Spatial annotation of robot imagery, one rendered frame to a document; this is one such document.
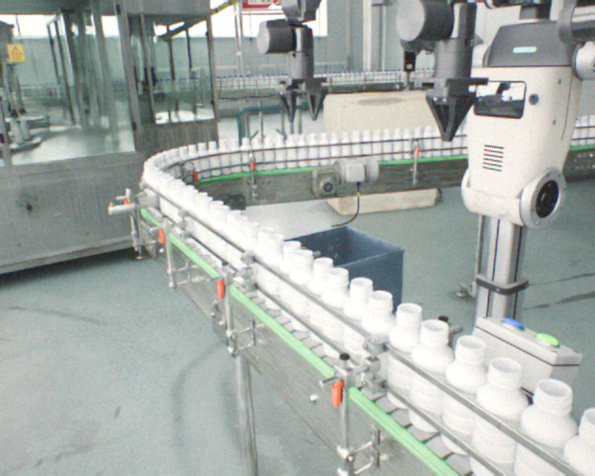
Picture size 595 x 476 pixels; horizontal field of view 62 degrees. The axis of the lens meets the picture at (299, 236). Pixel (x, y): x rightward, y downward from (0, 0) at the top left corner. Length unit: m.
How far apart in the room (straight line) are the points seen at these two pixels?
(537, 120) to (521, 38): 0.22
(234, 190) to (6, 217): 2.04
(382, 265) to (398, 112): 3.77
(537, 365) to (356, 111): 4.44
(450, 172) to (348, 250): 1.25
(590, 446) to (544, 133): 0.82
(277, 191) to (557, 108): 1.66
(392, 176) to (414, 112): 2.57
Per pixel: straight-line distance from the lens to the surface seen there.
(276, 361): 1.13
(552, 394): 0.69
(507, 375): 0.67
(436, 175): 2.95
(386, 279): 1.63
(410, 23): 0.79
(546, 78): 1.28
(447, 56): 0.83
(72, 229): 4.21
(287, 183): 2.65
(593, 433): 0.63
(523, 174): 1.31
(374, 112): 5.18
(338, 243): 1.86
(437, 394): 0.77
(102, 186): 4.17
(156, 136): 6.20
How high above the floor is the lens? 1.52
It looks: 19 degrees down
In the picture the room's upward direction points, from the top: 2 degrees counter-clockwise
